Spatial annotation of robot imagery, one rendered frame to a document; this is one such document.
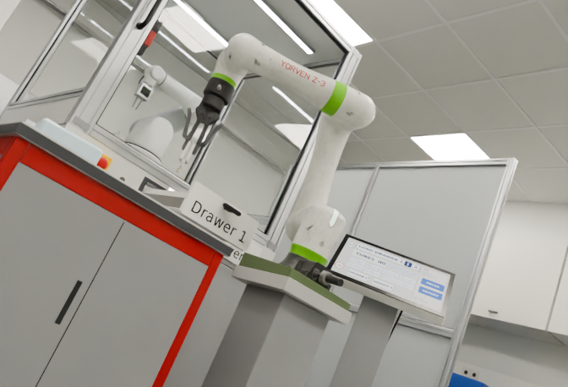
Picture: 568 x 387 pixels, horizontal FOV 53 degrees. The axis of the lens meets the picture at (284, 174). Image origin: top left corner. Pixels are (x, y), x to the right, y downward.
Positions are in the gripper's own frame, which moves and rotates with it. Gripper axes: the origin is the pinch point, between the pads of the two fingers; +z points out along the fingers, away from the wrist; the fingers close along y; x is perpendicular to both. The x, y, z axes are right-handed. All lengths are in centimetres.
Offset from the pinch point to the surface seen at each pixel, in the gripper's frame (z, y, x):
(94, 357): 63, 6, -36
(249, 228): 12.4, 28.6, 9.3
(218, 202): 10.6, 15.7, 0.5
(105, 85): -10.6, -35.3, 6.6
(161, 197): 14.9, -2.1, 10.7
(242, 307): 37, 36, 1
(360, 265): -3, 81, 62
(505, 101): -178, 164, 165
